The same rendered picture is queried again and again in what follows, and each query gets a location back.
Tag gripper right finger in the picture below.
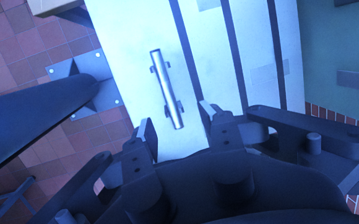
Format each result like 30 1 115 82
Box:
198 99 359 172

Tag dark metal stand legs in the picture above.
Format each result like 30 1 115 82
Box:
0 175 38 217

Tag steel end-measure rod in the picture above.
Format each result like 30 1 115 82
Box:
149 48 185 131

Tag grey flat bar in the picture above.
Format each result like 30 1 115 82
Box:
337 163 359 197

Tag brown cardboard box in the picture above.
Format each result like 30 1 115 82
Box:
27 0 85 18

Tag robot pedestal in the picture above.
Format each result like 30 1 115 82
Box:
0 48 124 170

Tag grey rod cradle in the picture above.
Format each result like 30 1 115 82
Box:
149 61 171 74
163 100 185 118

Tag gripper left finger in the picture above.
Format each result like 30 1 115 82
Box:
26 117 164 224

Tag grey wall plate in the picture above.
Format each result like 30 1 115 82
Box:
336 69 359 90

